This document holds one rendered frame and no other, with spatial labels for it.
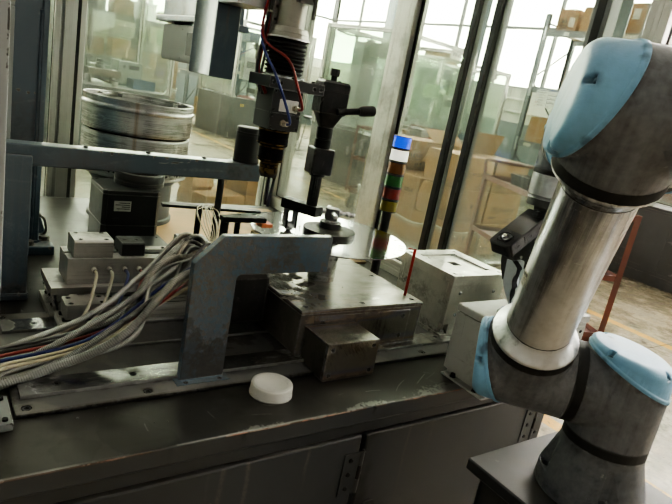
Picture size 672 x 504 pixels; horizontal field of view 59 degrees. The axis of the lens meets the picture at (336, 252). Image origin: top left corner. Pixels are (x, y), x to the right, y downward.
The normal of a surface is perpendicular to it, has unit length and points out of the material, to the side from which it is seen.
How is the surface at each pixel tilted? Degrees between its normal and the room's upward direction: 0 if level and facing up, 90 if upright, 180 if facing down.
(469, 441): 90
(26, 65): 90
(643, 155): 122
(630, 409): 90
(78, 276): 90
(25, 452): 0
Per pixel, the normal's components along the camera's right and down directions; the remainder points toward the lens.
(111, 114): -0.16, 0.24
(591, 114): -0.37, 0.52
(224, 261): 0.55, 0.32
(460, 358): -0.81, 0.00
